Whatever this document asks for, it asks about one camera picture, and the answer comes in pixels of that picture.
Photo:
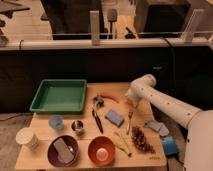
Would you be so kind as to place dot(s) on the small metal cup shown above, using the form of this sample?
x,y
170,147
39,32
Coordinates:
x,y
78,127

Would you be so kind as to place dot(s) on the metal fork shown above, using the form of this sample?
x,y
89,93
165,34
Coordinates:
x,y
130,114

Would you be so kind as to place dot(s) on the orange bowl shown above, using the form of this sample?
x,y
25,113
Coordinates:
x,y
101,151

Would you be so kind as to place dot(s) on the blue sponge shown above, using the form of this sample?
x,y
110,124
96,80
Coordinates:
x,y
114,117

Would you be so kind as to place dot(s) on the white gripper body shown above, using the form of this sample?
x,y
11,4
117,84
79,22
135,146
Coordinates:
x,y
133,103

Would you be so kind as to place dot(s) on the green plastic tray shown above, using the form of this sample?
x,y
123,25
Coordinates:
x,y
60,96

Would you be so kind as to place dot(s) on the wooden table board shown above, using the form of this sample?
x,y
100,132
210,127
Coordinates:
x,y
36,160

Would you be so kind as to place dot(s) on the black handled can opener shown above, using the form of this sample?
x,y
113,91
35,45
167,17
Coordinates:
x,y
98,102

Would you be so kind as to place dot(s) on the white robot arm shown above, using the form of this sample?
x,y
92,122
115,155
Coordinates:
x,y
198,122

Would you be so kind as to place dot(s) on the bunch of dark grapes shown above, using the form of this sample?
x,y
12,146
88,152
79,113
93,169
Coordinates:
x,y
140,142

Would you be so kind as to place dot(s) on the grey sponge in bowl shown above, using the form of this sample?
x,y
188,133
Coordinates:
x,y
63,151

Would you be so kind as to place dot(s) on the white paper cup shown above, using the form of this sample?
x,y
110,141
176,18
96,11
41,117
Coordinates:
x,y
27,137

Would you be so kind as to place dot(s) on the purple bowl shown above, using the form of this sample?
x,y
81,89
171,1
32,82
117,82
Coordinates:
x,y
52,154

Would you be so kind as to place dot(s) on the grey blue cloth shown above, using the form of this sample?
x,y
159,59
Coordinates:
x,y
158,127

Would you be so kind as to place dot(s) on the blue box on floor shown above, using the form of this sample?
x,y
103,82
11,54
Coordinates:
x,y
169,146

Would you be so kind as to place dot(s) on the blue plastic cup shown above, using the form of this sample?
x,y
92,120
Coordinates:
x,y
56,122

